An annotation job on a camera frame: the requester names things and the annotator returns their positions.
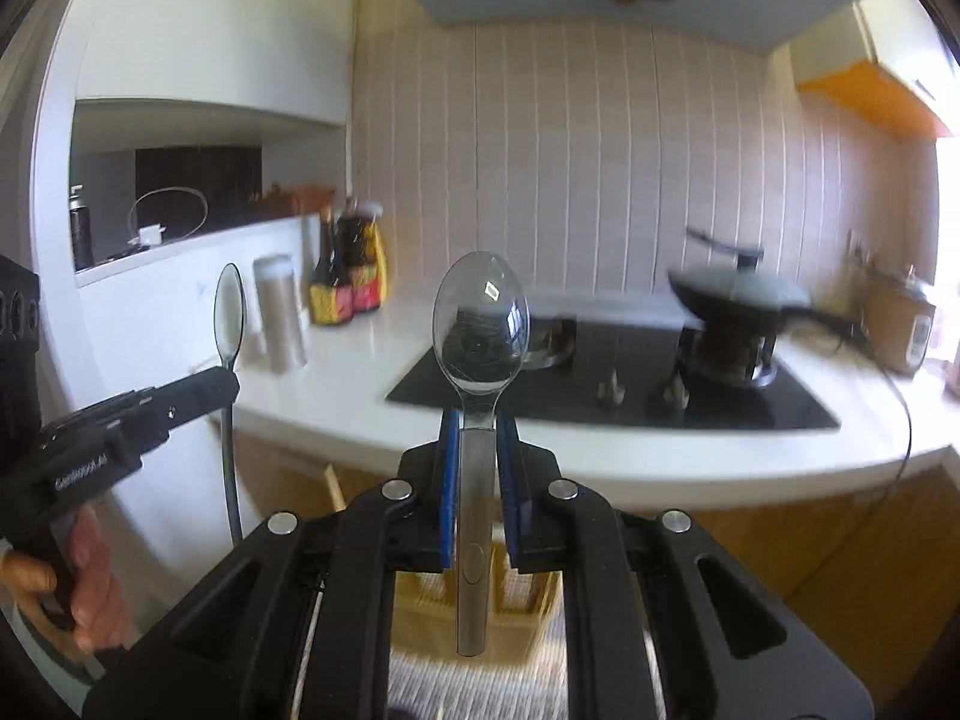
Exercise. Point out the slim dark sauce bottle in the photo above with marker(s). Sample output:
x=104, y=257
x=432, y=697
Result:
x=328, y=292

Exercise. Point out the large dark sauce bottle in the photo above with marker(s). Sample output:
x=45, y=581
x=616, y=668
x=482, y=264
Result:
x=366, y=270

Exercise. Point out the person's left hand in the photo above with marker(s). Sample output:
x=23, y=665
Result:
x=97, y=592

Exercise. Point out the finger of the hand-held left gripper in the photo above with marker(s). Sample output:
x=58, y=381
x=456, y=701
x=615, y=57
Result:
x=195, y=397

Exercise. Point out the black wok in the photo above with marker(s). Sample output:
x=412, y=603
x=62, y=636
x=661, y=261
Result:
x=742, y=319

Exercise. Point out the striped woven mat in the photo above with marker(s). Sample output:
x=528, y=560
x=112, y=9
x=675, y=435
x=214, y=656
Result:
x=480, y=690

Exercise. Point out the dark spray bottle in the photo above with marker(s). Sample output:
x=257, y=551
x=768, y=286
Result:
x=81, y=232

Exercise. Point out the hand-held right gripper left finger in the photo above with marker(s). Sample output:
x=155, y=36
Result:
x=448, y=487

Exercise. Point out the orange wall cabinet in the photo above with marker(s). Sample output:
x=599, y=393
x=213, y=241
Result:
x=862, y=90

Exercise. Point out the yellow plastic utensil basket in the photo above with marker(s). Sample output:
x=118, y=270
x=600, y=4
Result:
x=517, y=615

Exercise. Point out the rice cooker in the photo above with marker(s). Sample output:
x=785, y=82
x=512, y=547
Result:
x=896, y=322

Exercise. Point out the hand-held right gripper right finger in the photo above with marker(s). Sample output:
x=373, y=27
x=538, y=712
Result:
x=508, y=487

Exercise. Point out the wooden base cabinet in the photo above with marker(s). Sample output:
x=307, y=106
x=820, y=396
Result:
x=825, y=555

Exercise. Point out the white charger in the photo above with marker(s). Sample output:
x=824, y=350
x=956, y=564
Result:
x=151, y=235

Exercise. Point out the black glass gas stove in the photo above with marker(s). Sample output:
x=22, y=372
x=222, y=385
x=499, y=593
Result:
x=600, y=405

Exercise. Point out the steel thermos flask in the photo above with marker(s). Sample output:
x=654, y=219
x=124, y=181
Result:
x=281, y=315

